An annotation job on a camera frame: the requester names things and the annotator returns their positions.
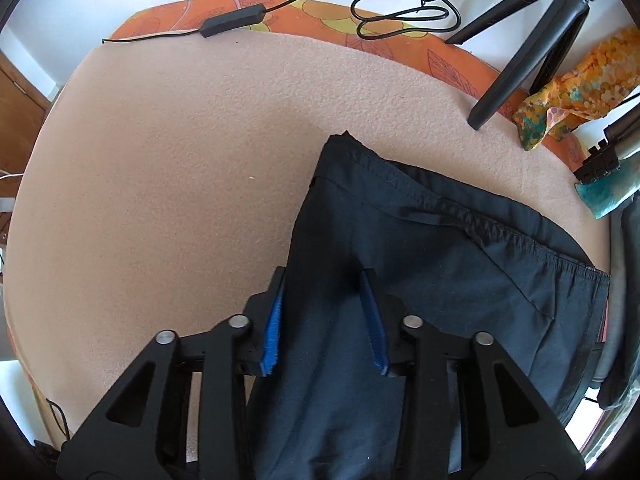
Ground black mini tripod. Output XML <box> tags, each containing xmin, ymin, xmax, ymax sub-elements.
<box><xmin>445</xmin><ymin>0</ymin><xmax>616</xmax><ymax>131</ymax></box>

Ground multicoloured knotted scarf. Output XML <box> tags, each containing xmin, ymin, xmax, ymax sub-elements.
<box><xmin>575</xmin><ymin>160</ymin><xmax>640</xmax><ymax>219</ymax></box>

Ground beige fleece blanket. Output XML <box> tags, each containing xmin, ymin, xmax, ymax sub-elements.
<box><xmin>7</xmin><ymin>32</ymin><xmax>613</xmax><ymax>436</ymax></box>

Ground black pants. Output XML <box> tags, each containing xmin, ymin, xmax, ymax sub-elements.
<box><xmin>247</xmin><ymin>131</ymin><xmax>612</xmax><ymax>480</ymax></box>

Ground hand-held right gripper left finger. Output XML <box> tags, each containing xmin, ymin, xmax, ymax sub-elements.
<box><xmin>57</xmin><ymin>266</ymin><xmax>287</xmax><ymax>480</ymax></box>

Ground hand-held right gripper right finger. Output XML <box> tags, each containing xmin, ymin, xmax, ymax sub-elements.
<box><xmin>360</xmin><ymin>268</ymin><xmax>586</xmax><ymax>480</ymax></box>

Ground wooden cabinet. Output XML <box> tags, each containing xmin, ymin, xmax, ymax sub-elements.
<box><xmin>0</xmin><ymin>50</ymin><xmax>53</xmax><ymax>176</ymax></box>

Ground thin black cable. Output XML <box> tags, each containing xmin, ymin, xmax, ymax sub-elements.
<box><xmin>45</xmin><ymin>397</ymin><xmax>71</xmax><ymax>442</ymax></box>

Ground dark grey folded pants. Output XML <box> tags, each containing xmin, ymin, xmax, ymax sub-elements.
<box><xmin>595</xmin><ymin>205</ymin><xmax>640</xmax><ymax>411</ymax></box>

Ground black cable with inline controller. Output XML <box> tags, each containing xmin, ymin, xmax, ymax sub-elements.
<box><xmin>101</xmin><ymin>0</ymin><xmax>462</xmax><ymax>46</ymax></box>

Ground silver folded tripod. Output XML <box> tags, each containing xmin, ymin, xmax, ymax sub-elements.
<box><xmin>574</xmin><ymin>110</ymin><xmax>640</xmax><ymax>185</ymax></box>

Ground orange patterned scarf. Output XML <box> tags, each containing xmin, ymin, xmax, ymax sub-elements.
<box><xmin>514</xmin><ymin>25</ymin><xmax>640</xmax><ymax>151</ymax></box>

